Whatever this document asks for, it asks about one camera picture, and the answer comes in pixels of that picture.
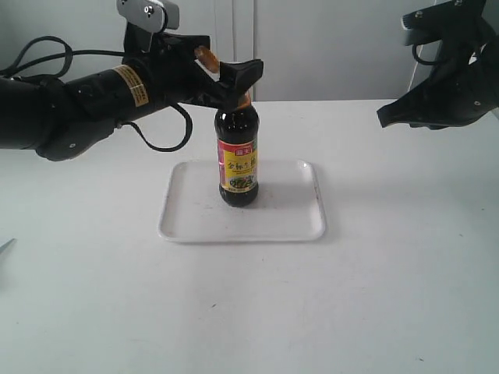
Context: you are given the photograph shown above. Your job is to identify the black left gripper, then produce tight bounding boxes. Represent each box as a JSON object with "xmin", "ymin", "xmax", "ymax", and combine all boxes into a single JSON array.
[{"xmin": 123, "ymin": 23, "xmax": 264, "ymax": 110}]

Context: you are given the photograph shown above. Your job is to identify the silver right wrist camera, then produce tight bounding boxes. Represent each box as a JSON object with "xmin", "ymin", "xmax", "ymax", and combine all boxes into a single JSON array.
[{"xmin": 401, "ymin": 18, "xmax": 427, "ymax": 46}]

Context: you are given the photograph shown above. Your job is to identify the white cabinet doors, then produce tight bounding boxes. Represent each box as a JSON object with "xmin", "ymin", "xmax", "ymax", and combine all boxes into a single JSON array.
[{"xmin": 1, "ymin": 1, "xmax": 429, "ymax": 101}]

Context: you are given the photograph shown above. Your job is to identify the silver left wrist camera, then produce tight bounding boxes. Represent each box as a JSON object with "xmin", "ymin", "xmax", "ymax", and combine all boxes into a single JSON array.
[{"xmin": 115, "ymin": 0, "xmax": 180, "ymax": 34}]

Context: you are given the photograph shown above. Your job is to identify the soy sauce bottle gold cap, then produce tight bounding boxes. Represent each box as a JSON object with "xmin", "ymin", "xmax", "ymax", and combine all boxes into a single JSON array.
[{"xmin": 193, "ymin": 45, "xmax": 261, "ymax": 208}]

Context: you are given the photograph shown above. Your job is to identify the white rectangular plastic tray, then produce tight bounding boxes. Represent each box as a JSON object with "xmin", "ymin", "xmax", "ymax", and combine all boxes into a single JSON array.
[{"xmin": 158, "ymin": 160, "xmax": 327, "ymax": 244}]

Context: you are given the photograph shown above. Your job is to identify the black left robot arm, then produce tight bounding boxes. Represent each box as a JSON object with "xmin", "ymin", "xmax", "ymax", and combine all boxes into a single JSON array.
[{"xmin": 1, "ymin": 24, "xmax": 264, "ymax": 161}]

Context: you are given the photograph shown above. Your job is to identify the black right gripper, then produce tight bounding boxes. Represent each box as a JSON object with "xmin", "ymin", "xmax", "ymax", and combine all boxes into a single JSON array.
[{"xmin": 377, "ymin": 1, "xmax": 498, "ymax": 129}]

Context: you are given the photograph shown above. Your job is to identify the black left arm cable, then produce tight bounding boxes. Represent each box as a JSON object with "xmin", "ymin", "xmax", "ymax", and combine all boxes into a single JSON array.
[{"xmin": 0, "ymin": 35, "xmax": 195, "ymax": 153}]

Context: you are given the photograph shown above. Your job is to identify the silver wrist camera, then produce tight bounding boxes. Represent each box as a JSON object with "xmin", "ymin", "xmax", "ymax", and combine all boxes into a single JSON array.
[
  {"xmin": 401, "ymin": 18, "xmax": 427, "ymax": 46},
  {"xmin": 115, "ymin": 0, "xmax": 180, "ymax": 34}
]

